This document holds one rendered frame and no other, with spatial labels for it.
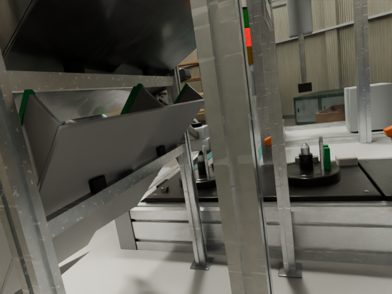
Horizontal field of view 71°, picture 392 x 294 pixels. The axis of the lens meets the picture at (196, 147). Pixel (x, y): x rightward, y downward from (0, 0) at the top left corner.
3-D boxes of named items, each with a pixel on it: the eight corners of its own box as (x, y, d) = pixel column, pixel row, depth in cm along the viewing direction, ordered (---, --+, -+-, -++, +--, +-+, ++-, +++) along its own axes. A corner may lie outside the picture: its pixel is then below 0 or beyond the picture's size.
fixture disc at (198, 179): (171, 190, 69) (169, 182, 69) (189, 172, 82) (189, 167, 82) (224, 189, 64) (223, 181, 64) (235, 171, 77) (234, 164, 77)
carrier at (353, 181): (249, 205, 58) (242, 148, 56) (261, 171, 80) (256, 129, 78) (383, 206, 49) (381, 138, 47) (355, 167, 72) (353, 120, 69)
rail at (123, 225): (120, 249, 66) (111, 207, 64) (216, 156, 148) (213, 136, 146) (140, 250, 64) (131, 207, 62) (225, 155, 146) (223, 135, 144)
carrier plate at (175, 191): (145, 206, 67) (143, 197, 66) (182, 175, 89) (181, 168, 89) (242, 205, 58) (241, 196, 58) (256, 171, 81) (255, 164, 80)
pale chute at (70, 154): (-1, 303, 33) (-22, 275, 34) (88, 244, 44) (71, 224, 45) (60, 128, 19) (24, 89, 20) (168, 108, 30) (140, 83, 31)
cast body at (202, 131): (186, 152, 71) (181, 125, 70) (192, 148, 75) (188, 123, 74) (217, 149, 68) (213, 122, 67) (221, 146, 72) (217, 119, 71)
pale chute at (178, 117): (86, 237, 46) (70, 218, 48) (137, 205, 58) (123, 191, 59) (158, 108, 33) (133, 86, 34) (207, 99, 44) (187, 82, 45)
